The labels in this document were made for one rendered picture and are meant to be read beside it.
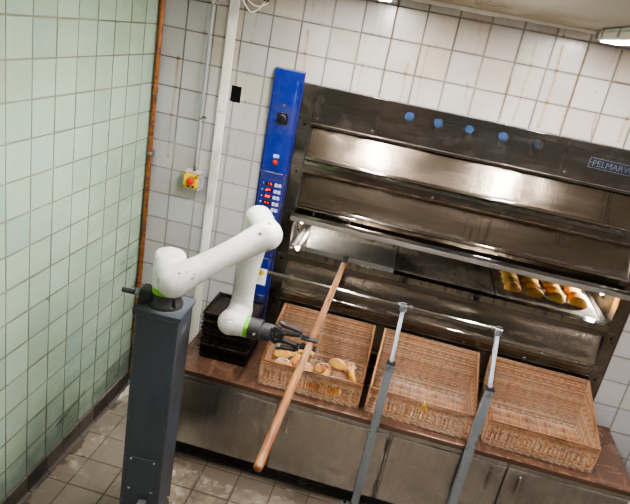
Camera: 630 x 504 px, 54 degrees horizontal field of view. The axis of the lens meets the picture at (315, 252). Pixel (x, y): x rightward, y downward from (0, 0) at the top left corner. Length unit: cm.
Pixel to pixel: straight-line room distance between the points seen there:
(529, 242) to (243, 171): 159
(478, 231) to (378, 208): 55
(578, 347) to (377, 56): 191
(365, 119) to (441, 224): 69
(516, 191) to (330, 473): 179
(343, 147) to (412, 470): 174
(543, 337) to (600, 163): 99
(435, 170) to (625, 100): 95
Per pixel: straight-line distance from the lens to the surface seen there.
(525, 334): 364
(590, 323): 366
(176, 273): 240
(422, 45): 325
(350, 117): 332
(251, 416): 343
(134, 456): 305
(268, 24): 337
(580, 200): 343
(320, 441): 341
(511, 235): 342
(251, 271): 262
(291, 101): 332
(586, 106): 334
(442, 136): 330
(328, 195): 340
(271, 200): 344
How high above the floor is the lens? 244
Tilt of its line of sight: 21 degrees down
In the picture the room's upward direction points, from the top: 11 degrees clockwise
